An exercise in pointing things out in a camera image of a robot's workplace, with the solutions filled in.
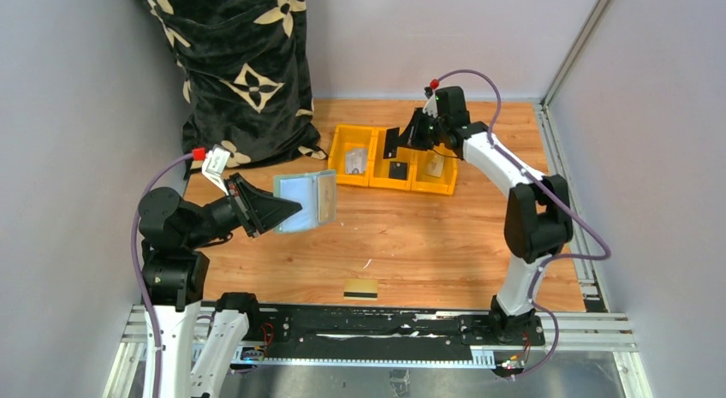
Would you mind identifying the tan card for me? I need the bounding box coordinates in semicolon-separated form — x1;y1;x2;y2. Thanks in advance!
342;278;378;300
318;173;336;224
425;155;445;178

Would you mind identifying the black card in bin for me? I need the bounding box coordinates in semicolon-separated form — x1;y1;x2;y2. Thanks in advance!
388;161;408;181

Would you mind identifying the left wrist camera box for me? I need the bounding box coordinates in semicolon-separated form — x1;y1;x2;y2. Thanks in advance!
201;145;231;196

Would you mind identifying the green card holder wallet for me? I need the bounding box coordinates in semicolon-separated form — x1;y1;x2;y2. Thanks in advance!
273;169;337;234

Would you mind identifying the black floral blanket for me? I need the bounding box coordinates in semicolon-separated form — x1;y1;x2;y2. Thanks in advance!
137;0;327;169

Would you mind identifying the middle yellow bin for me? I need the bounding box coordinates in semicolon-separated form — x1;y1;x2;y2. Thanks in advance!
368;128;415;191

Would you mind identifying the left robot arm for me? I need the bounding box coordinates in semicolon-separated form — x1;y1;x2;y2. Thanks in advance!
134;174;302;397

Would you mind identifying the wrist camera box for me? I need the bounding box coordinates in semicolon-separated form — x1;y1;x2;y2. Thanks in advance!
201;145;231;196
422;86;437;118

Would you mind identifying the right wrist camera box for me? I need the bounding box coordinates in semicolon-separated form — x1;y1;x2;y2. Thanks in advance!
422;86;437;118

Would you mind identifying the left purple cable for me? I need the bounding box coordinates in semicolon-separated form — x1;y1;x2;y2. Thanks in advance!
130;147;206;398

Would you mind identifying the right yellow bin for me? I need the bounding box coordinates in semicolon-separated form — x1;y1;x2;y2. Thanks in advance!
411;146;459;196

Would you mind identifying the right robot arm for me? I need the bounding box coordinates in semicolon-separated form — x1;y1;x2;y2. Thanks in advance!
382;85;574;339

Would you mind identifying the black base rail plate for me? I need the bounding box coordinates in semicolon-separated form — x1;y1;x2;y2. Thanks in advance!
242;304;545;361

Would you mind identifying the grey card in bin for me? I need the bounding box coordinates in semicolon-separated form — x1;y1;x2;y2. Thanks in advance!
344;148;368;175

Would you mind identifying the yellow bin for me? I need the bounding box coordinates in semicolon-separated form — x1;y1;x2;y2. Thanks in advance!
328;125;378;187
411;146;459;196
368;128;415;191

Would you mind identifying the dark grey card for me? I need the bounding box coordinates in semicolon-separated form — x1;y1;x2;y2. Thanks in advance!
382;128;400;159

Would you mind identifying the tan card in bin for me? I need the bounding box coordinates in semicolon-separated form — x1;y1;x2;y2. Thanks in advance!
425;155;445;178

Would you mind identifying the aluminium frame rail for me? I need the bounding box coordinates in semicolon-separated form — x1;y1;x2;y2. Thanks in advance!
102;304;654;398

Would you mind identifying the left yellow bin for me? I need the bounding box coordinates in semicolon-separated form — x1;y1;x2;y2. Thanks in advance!
328;125;378;187

